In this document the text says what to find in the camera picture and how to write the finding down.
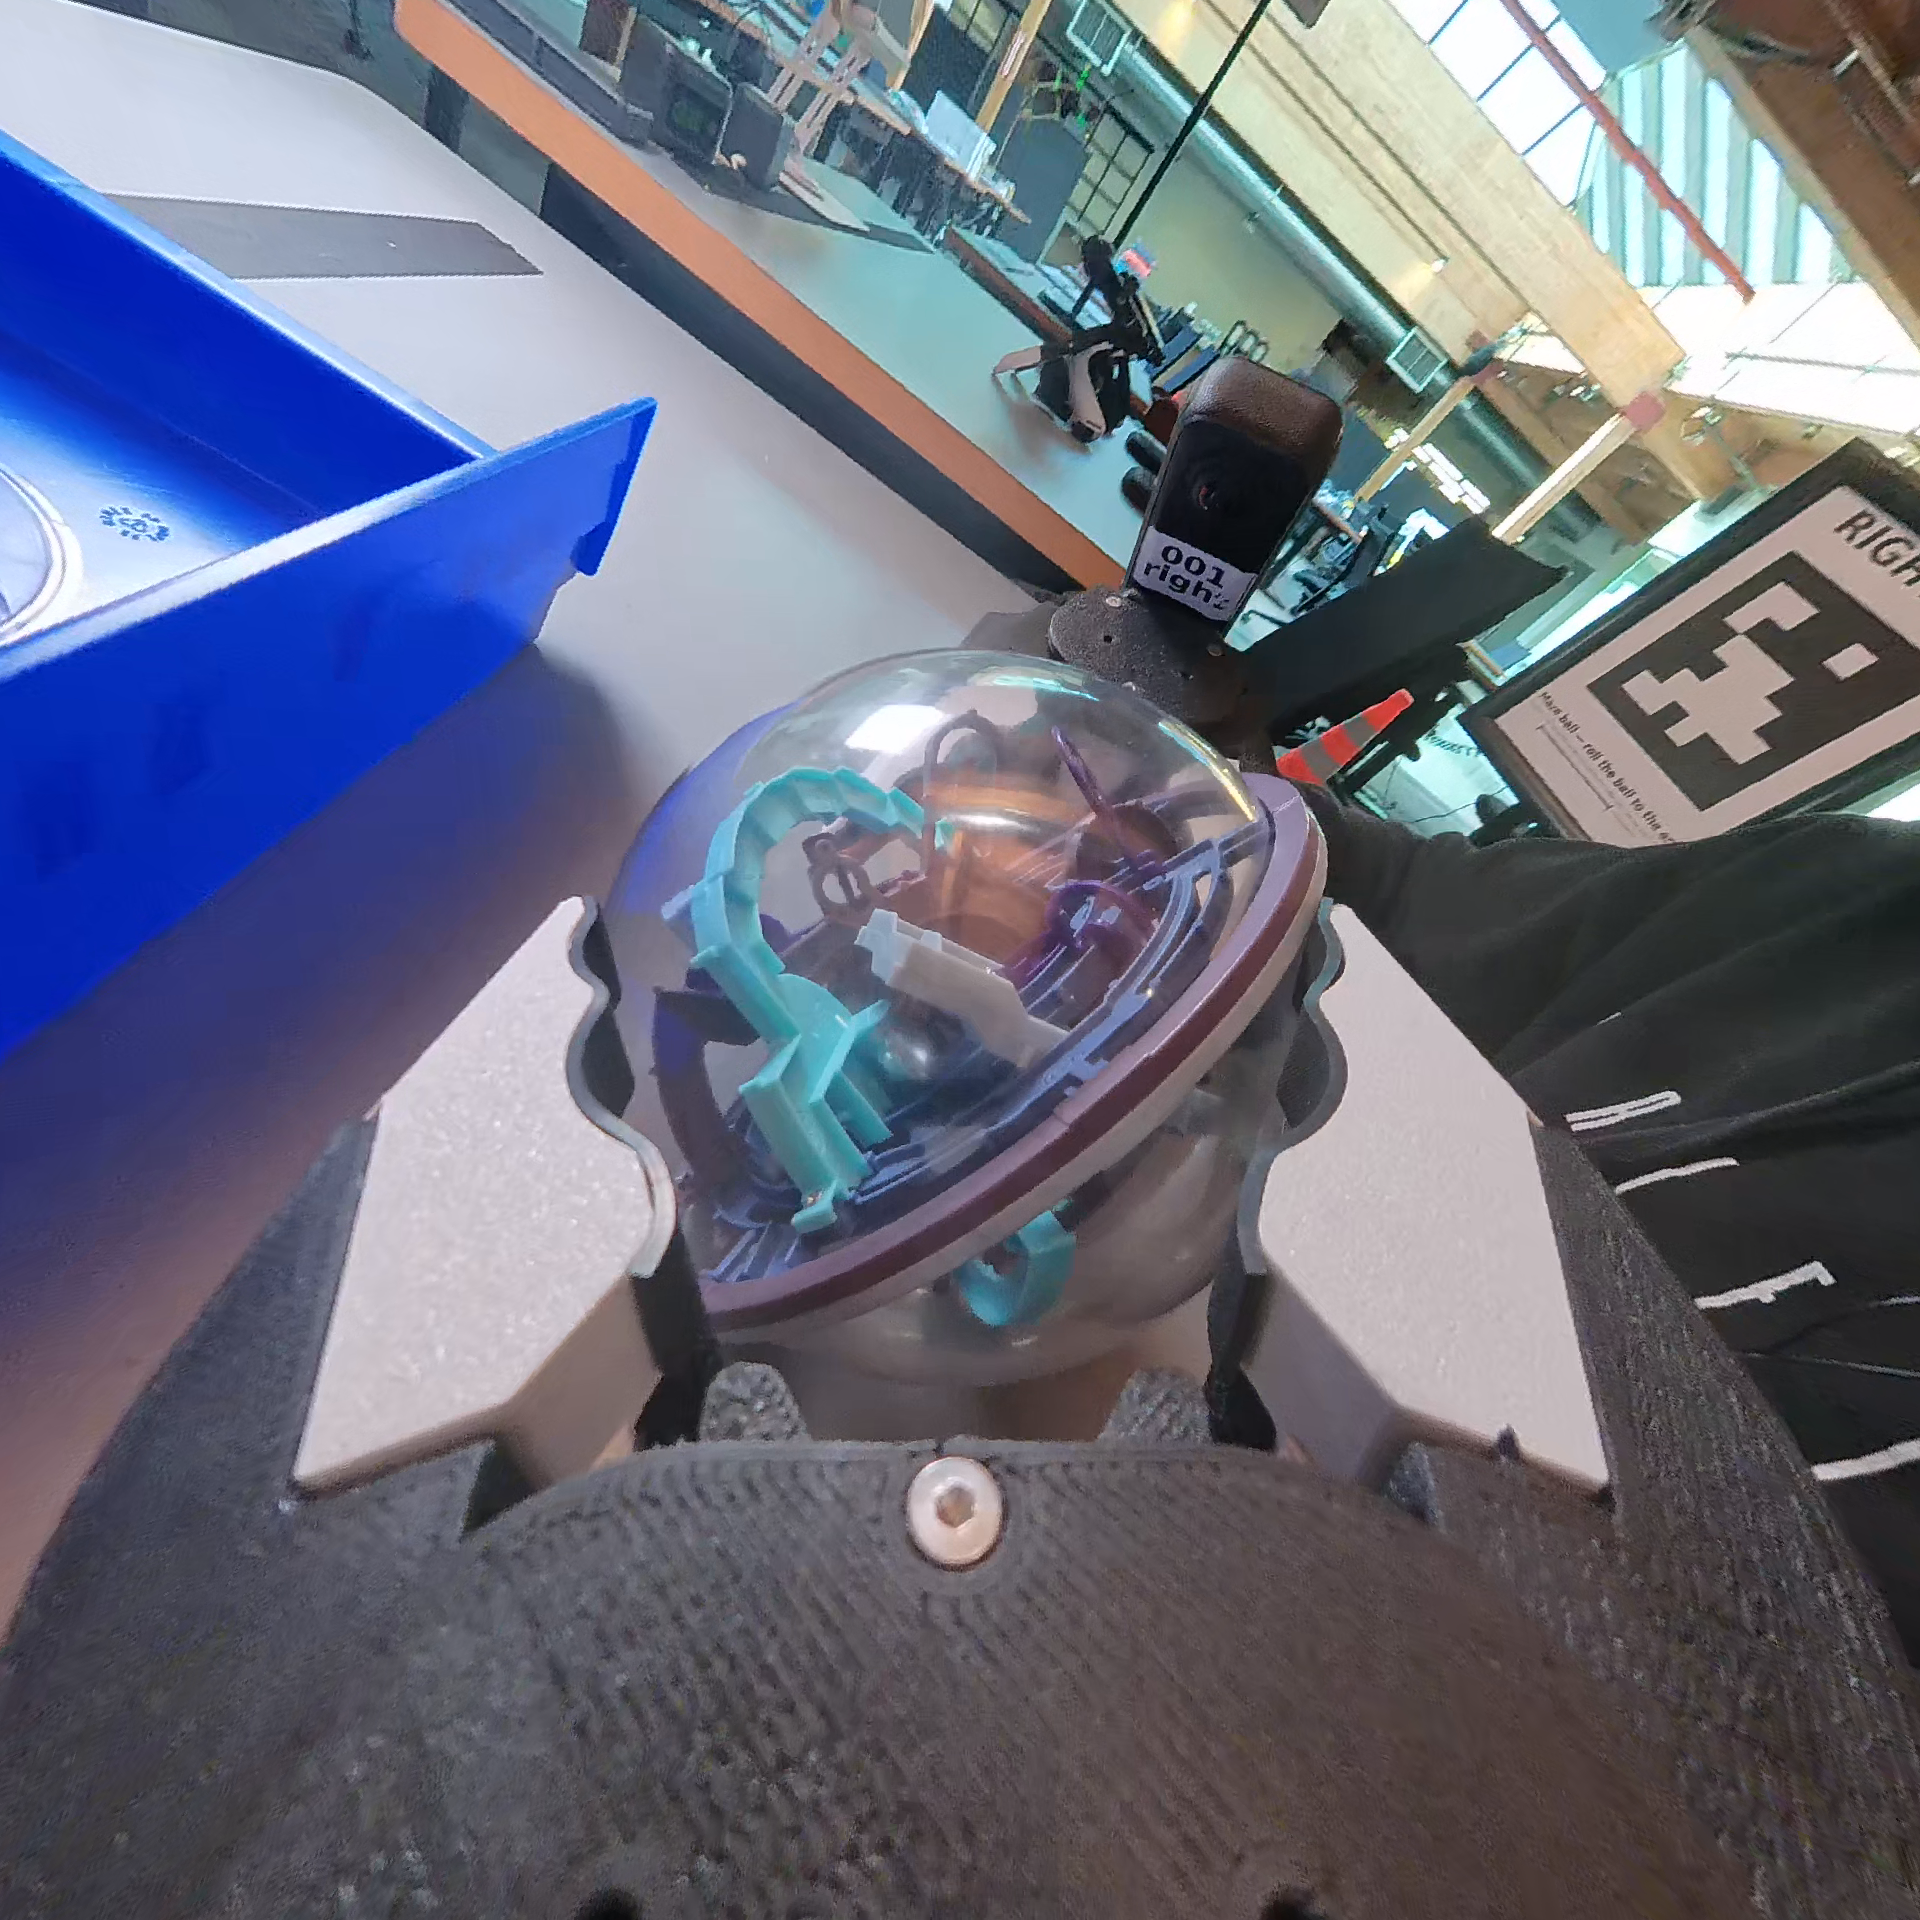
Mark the clear plastic ball stand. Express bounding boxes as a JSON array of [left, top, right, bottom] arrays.
[[0, 465, 77, 646]]

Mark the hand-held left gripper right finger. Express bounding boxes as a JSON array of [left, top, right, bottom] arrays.
[[1208, 901, 1613, 1493]]

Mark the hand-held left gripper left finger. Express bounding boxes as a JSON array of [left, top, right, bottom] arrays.
[[294, 895, 706, 1493]]

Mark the long pale desk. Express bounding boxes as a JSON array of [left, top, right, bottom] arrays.
[[391, 0, 1203, 587]]

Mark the black-framed marker sign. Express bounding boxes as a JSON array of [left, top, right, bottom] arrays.
[[1466, 449, 1920, 847]]

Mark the spare hand-held gripper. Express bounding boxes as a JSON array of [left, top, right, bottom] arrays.
[[1005, 239, 1172, 445]]

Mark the black backpack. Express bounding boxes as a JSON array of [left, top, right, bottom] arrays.
[[1501, 1022, 1920, 1652]]

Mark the black office chair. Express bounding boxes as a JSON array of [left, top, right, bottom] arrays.
[[1261, 526, 1560, 736]]

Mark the clear plastic maze ball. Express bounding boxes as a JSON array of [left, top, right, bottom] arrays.
[[600, 652, 1327, 1383]]

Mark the orange traffic cone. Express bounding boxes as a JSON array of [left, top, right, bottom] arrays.
[[1275, 691, 1418, 789]]

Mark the blue plastic bin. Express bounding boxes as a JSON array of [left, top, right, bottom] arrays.
[[0, 135, 656, 1059]]

